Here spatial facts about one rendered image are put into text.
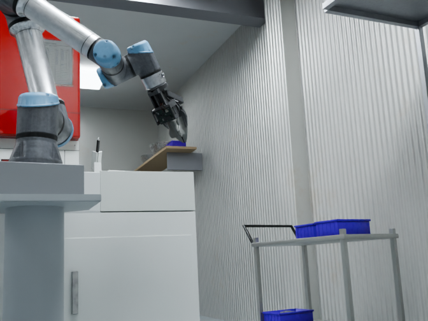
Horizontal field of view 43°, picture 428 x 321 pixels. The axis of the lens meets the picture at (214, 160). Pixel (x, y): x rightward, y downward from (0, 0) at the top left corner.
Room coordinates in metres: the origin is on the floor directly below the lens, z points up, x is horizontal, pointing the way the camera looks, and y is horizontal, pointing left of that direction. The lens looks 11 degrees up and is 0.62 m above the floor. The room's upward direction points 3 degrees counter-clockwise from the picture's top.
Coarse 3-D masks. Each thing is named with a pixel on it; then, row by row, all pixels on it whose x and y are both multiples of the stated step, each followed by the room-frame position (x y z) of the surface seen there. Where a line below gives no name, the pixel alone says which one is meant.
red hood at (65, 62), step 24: (0, 24) 2.30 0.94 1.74; (0, 48) 2.30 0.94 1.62; (48, 48) 2.37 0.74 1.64; (72, 48) 2.41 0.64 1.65; (0, 72) 2.30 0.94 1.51; (72, 72) 2.41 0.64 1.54; (0, 96) 2.30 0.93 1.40; (72, 96) 2.41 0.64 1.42; (0, 120) 2.30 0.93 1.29; (72, 120) 2.41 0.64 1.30
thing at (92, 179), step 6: (84, 174) 1.87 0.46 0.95; (90, 174) 1.88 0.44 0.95; (96, 174) 1.89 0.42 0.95; (84, 180) 1.87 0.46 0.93; (90, 180) 1.88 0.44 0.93; (96, 180) 1.89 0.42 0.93; (84, 186) 1.87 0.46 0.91; (90, 186) 1.88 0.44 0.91; (96, 186) 1.89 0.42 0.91; (84, 192) 1.87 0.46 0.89; (90, 192) 1.88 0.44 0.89; (96, 192) 1.89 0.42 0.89; (96, 204) 1.89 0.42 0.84; (84, 210) 1.87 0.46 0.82; (90, 210) 1.88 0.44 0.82; (96, 210) 1.89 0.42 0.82
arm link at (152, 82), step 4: (160, 72) 1.68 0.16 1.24; (148, 76) 1.74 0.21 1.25; (152, 76) 1.67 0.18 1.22; (156, 76) 1.67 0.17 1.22; (160, 76) 1.68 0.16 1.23; (144, 80) 1.68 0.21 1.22; (148, 80) 1.67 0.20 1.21; (152, 80) 1.67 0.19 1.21; (156, 80) 1.68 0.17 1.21; (160, 80) 1.68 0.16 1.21; (164, 80) 1.70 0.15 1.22; (144, 84) 1.69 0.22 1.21; (148, 84) 1.68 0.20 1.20; (152, 84) 1.68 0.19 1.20; (156, 84) 1.68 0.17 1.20; (160, 84) 1.69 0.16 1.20; (148, 88) 1.69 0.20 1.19; (152, 88) 1.69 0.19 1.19
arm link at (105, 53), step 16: (0, 0) 1.54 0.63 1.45; (16, 0) 1.51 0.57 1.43; (32, 0) 1.51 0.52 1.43; (32, 16) 1.53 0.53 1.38; (48, 16) 1.51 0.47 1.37; (64, 16) 1.52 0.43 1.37; (64, 32) 1.52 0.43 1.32; (80, 32) 1.51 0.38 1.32; (80, 48) 1.53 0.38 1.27; (96, 48) 1.49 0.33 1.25; (112, 48) 1.49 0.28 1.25; (112, 64) 1.52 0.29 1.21
